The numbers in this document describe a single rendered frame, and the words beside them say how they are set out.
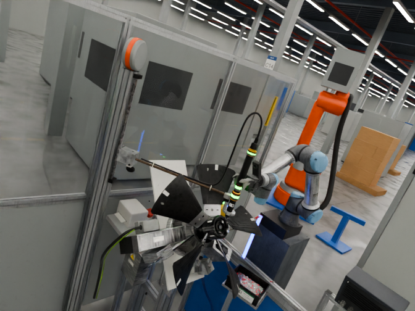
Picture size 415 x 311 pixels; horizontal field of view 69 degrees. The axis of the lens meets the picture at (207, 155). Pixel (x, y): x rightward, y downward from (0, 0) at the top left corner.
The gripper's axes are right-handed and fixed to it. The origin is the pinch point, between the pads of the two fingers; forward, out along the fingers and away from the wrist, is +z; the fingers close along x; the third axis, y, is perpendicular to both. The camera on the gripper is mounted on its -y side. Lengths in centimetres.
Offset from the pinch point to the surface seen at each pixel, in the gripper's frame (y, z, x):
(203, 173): 8.3, 2.6, 20.9
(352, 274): 23, -35, -59
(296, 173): 78, -360, 140
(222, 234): 28.3, 5.8, -7.4
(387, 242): 46, -182, -47
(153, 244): 37, 36, 6
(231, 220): 27.8, -10.1, 0.8
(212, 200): 17.9, 2.7, 8.6
